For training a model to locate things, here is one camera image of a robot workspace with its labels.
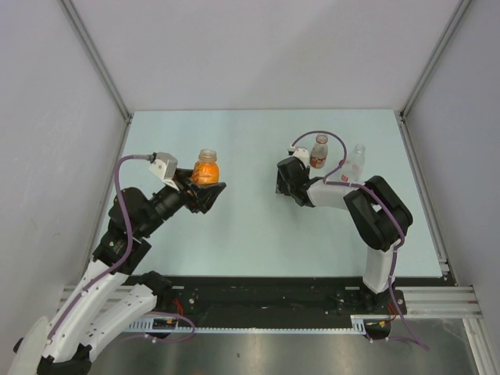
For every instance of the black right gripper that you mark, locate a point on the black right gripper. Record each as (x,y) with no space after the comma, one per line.
(282,187)

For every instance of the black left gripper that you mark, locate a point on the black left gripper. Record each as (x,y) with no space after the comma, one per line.
(204,195)

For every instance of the orange juice bottle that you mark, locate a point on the orange juice bottle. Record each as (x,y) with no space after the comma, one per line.
(206,170)

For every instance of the red label clear bottle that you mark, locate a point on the red label clear bottle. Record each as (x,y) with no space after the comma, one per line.
(318,154)

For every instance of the clear water bottle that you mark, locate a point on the clear water bottle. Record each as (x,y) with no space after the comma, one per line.
(352,168)

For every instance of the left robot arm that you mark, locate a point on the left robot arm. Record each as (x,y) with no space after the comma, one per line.
(83,328)

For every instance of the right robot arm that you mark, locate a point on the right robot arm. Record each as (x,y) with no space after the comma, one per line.
(380,217)

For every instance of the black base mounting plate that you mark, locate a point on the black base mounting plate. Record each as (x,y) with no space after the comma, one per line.
(201,295)

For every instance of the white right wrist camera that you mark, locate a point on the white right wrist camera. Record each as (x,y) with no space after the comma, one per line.
(299,153)

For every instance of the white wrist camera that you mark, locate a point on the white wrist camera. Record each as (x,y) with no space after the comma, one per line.
(164,166)
(299,153)

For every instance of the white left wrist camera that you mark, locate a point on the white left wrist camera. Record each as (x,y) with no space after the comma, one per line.
(164,166)

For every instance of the white slotted cable duct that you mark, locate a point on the white slotted cable duct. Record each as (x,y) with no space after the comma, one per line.
(260,322)

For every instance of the left aluminium frame post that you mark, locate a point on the left aluminium frame post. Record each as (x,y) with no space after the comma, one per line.
(84,37)

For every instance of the aluminium frame post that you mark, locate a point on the aluminium frame post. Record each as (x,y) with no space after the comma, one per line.
(84,37)
(445,39)

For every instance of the right aluminium frame post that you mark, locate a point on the right aluminium frame post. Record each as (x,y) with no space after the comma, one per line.
(445,39)

